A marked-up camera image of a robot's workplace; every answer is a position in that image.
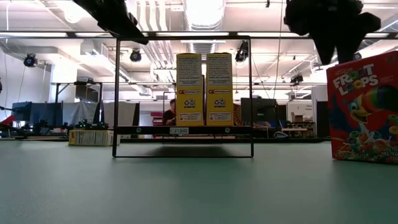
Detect cardboard box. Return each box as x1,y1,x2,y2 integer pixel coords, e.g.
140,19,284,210
290,111,305,123

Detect black monitor screen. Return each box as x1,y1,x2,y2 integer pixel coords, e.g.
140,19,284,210
241,98,278,127

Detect red Froot Loops cereal box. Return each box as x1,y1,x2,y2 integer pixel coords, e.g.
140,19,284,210
325,50,398,165

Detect black cabinet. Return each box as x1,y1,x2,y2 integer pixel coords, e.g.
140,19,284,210
316,101,327,138

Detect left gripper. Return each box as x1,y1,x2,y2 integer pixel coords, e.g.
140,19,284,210
73,0,149,45

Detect wooden shelf with black frame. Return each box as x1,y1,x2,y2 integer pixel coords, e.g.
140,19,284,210
111,35,255,159

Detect white panel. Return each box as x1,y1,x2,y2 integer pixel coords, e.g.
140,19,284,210
103,101,140,127

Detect green table mat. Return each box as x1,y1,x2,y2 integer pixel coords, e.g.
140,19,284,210
0,141,398,224

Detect black metal rack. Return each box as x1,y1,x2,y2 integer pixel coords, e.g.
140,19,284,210
51,80,105,127

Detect yellow Corn Pops cereal box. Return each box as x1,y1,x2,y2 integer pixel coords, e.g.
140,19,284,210
68,129,115,147
205,52,234,127
175,52,205,127

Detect black crossbar with light strips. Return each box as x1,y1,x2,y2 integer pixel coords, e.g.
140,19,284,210
0,30,398,40

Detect white cabinet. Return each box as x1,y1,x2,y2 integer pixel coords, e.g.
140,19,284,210
286,100,315,124

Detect grey cloth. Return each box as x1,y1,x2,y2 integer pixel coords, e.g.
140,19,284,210
62,100,100,125

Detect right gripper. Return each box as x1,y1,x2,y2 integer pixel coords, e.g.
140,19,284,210
284,0,382,65

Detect person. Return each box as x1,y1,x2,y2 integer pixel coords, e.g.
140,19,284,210
162,98,177,126

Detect blue partition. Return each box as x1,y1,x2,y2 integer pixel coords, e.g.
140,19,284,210
12,101,63,125

